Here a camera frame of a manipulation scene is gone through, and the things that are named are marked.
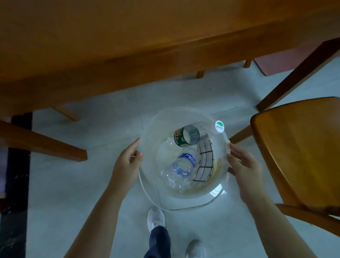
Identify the person's right hand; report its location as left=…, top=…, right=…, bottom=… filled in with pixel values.
left=224, top=143, right=266, bottom=205

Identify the person's left hand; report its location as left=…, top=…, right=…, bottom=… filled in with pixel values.
left=111, top=136, right=144, bottom=193

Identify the white black grid cloth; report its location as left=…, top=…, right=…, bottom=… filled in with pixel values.
left=191, top=139, right=214, bottom=188

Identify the translucent plastic bucket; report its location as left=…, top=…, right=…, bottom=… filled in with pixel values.
left=136, top=105, right=232, bottom=214

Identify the blue label water bottle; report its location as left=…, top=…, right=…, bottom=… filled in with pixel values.
left=160, top=151, right=202, bottom=193

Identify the green label water bottle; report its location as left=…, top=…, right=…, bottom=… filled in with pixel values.
left=174, top=118, right=225, bottom=149

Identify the person's left forearm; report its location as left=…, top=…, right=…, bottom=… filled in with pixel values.
left=62, top=181, right=135, bottom=258

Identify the person's right forearm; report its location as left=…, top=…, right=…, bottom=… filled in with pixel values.
left=237, top=192, right=334, bottom=258

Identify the person's left white shoe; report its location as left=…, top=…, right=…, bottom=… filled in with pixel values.
left=147, top=207, right=166, bottom=233

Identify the person's white shoe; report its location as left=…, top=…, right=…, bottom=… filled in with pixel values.
left=185, top=239, right=207, bottom=258
left=147, top=207, right=166, bottom=233

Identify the person's blue jeans leg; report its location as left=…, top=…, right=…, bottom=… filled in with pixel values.
left=143, top=225, right=199, bottom=258

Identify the person's right white shoe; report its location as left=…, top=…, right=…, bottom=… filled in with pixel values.
left=185, top=239, right=207, bottom=258

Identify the red floor mat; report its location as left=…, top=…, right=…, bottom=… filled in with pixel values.
left=253, top=43, right=340, bottom=79

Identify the wooden table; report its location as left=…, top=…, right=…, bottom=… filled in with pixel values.
left=0, top=0, right=340, bottom=171

